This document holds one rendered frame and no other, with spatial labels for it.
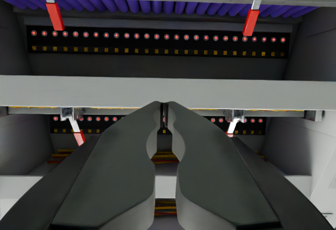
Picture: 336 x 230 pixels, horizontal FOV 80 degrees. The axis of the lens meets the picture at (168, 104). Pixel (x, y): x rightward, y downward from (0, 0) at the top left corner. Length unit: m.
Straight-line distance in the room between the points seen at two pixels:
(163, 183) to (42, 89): 0.27
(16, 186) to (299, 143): 0.58
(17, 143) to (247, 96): 0.47
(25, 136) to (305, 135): 0.61
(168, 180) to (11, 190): 0.30
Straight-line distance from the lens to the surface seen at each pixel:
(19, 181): 0.49
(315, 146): 0.50
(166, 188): 0.42
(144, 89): 0.30
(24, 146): 0.56
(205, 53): 0.44
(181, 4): 0.37
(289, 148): 0.56
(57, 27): 0.33
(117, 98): 0.31
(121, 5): 0.39
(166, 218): 0.68
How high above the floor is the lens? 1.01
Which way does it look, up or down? 27 degrees up
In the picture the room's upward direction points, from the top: 178 degrees counter-clockwise
